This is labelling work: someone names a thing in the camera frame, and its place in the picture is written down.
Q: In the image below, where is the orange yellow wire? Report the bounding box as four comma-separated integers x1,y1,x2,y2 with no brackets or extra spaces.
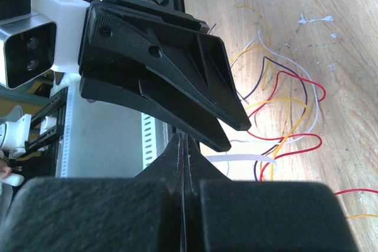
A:
229,4,378,220

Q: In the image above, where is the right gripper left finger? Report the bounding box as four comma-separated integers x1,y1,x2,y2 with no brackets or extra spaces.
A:
135,134,185,193

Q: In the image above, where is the light blue cable duct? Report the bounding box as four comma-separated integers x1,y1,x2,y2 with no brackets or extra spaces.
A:
56,84,169,178

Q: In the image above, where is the dark purple wire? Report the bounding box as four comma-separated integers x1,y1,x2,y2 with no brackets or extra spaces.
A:
206,23,309,182

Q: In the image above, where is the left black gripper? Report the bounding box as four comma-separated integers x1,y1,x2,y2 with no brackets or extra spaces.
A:
79,1,251,150

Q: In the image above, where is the white wire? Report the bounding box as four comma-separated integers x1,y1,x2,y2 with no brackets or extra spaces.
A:
226,30,321,178

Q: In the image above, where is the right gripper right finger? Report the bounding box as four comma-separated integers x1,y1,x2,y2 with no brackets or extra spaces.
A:
184,135,230,193

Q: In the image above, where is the red wire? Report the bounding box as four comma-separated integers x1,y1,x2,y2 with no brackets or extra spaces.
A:
246,70,378,197

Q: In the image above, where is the white zip tie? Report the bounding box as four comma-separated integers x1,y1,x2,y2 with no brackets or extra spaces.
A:
206,153,278,181

